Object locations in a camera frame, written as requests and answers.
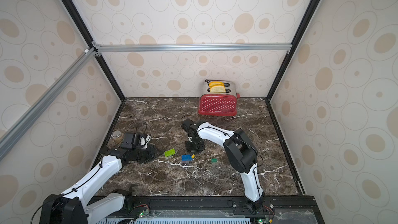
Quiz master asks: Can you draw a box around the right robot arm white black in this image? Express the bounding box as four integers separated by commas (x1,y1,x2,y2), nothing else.
181,119,265,214

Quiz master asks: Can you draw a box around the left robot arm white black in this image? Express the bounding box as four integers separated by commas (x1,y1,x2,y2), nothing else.
39,144,162,224

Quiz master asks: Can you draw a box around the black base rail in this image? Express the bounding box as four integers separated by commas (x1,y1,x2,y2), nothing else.
55,194,325,224

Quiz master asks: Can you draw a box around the small jar with lid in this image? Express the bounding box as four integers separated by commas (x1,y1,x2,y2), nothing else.
112,130,124,147

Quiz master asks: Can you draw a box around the lime green lego brick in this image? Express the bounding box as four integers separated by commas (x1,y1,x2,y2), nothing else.
164,148,176,158

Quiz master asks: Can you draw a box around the horizontal aluminium frame bar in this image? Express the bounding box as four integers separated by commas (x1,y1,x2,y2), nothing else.
95,43,292,52

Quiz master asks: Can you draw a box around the blue lego brick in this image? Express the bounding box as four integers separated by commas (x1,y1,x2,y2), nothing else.
181,155,193,163

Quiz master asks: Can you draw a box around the yellow toast slice front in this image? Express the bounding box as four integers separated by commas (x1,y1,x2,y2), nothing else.
209,85,226,93

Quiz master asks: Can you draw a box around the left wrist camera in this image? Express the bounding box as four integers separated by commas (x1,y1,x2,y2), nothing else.
120,132,151,150

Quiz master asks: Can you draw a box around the left diagonal aluminium bar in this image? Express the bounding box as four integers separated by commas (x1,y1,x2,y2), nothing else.
1,47,95,159

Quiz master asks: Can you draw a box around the yellow toast slice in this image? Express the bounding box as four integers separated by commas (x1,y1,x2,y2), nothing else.
209,85,226,93
208,82,224,88

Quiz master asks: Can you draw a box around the yellow toast slice back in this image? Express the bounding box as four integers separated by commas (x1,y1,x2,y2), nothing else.
208,82,224,88

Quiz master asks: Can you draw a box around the red polka dot toaster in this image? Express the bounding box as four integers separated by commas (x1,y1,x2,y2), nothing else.
198,79,240,116

